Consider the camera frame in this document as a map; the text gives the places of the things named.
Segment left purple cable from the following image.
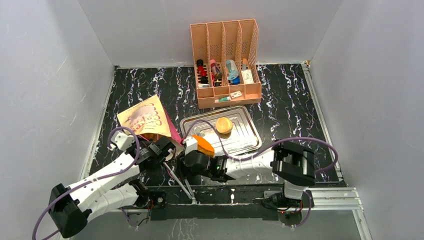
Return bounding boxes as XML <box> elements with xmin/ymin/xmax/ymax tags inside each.
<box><xmin>31</xmin><ymin>126</ymin><xmax>173</xmax><ymax>240</ymax></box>

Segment pink bottle in organizer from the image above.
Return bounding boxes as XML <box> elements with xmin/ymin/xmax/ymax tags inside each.
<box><xmin>210</xmin><ymin>59</ymin><xmax>223</xmax><ymax>87</ymax></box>

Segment orange fake bread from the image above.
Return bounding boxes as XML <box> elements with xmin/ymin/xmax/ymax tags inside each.
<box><xmin>215</xmin><ymin>117</ymin><xmax>234</xmax><ymax>134</ymax></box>
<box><xmin>192</xmin><ymin>135</ymin><xmax>215</xmax><ymax>157</ymax></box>

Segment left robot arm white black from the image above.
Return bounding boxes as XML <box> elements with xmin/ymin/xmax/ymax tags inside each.
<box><xmin>48</xmin><ymin>132</ymin><xmax>176</xmax><ymax>239</ymax></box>

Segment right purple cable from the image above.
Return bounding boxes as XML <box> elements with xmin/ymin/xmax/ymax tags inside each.
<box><xmin>182</xmin><ymin>119</ymin><xmax>339</xmax><ymax>229</ymax></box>

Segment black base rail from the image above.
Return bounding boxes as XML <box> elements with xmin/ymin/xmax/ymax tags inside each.
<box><xmin>149</xmin><ymin>184</ymin><xmax>282</xmax><ymax>221</ymax></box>

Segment small white packet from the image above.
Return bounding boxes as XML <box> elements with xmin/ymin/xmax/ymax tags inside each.
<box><xmin>230</xmin><ymin>91</ymin><xmax>243</xmax><ymax>99</ymax></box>

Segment black red item in organizer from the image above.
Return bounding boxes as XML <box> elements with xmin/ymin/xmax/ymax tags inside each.
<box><xmin>196</xmin><ymin>59</ymin><xmax>209</xmax><ymax>84</ymax></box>

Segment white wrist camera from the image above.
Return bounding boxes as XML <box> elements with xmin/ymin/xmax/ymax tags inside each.
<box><xmin>108</xmin><ymin>130</ymin><xmax>135</xmax><ymax>151</ymax></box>
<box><xmin>183</xmin><ymin>136</ymin><xmax>198</xmax><ymax>156</ymax></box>

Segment blue tape dispenser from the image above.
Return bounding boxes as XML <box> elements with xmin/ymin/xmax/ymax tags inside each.
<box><xmin>225</xmin><ymin>59</ymin><xmax>240</xmax><ymax>85</ymax></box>

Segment purple cable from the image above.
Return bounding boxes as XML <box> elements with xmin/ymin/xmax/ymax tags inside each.
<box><xmin>31</xmin><ymin>126</ymin><xmax>173</xmax><ymax>240</ymax></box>
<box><xmin>182</xmin><ymin>119</ymin><xmax>339</xmax><ymax>229</ymax></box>

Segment metal tongs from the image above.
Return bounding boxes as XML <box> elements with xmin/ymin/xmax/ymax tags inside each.
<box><xmin>163</xmin><ymin>162</ymin><xmax>198</xmax><ymax>205</ymax></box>

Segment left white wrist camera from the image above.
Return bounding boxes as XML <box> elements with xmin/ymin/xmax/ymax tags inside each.
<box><xmin>108</xmin><ymin>130</ymin><xmax>135</xmax><ymax>151</ymax></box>

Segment silver metal tray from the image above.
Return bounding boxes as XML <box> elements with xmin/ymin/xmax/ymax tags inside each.
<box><xmin>180</xmin><ymin>105</ymin><xmax>262</xmax><ymax>156</ymax></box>

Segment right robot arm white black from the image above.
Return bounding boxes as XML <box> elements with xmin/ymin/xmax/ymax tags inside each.
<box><xmin>177</xmin><ymin>141</ymin><xmax>316</xmax><ymax>210</ymax></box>

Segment orange desk file organizer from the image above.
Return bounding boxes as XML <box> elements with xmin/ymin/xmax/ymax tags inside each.
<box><xmin>190</xmin><ymin>18</ymin><xmax>262</xmax><ymax>109</ymax></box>

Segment white box in organizer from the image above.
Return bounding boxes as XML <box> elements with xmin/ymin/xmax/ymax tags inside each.
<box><xmin>241</xmin><ymin>69</ymin><xmax>255</xmax><ymax>84</ymax></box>

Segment green tube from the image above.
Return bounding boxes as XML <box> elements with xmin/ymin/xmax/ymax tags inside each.
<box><xmin>214</xmin><ymin>96</ymin><xmax>231</xmax><ymax>103</ymax></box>

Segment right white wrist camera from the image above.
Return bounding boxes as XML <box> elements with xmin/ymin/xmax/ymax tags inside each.
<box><xmin>183</xmin><ymin>136</ymin><xmax>198</xmax><ymax>156</ymax></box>

